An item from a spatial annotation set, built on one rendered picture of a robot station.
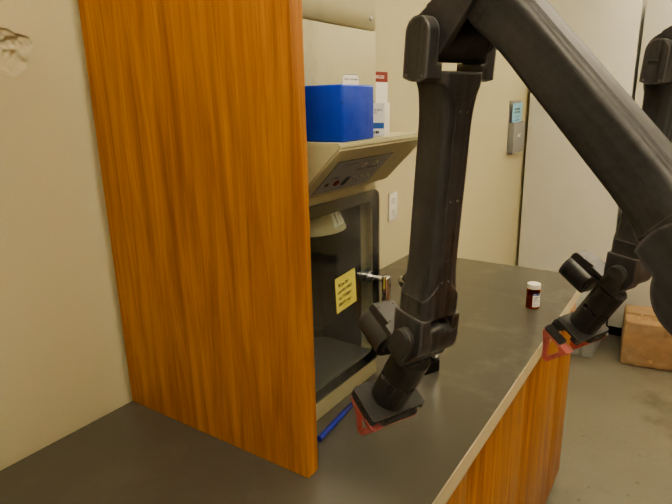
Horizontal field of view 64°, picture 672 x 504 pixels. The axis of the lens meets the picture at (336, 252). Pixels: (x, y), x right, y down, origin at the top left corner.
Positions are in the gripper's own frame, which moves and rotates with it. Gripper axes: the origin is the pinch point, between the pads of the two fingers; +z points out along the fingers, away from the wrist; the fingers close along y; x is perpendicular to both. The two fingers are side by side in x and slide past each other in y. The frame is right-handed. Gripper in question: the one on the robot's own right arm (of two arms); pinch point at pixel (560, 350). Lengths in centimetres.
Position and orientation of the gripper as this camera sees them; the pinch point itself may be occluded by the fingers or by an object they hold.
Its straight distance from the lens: 128.0
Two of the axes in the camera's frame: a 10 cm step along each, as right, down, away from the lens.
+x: 4.8, 6.7, -5.6
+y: -8.4, 1.7, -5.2
